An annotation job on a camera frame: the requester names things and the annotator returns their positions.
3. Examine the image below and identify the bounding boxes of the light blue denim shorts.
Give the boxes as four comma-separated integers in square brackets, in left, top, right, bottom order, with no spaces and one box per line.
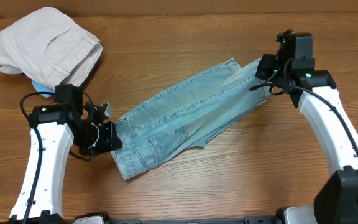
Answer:
[111,58,269,180]

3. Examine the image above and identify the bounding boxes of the beige folded trousers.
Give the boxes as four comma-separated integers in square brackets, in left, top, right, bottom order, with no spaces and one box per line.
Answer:
[0,7,103,88]

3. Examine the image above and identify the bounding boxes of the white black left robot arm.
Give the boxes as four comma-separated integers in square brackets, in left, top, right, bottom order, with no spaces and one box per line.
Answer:
[7,84,122,224]

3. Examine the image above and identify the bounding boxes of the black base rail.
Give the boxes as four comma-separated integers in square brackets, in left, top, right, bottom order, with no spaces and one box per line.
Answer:
[73,211,284,224]

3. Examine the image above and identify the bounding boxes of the light blue folded garment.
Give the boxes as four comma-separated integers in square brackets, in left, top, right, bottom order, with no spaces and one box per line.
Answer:
[32,80,55,98]

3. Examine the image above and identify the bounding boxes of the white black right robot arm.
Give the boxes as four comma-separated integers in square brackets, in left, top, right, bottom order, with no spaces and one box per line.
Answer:
[245,30,358,224]

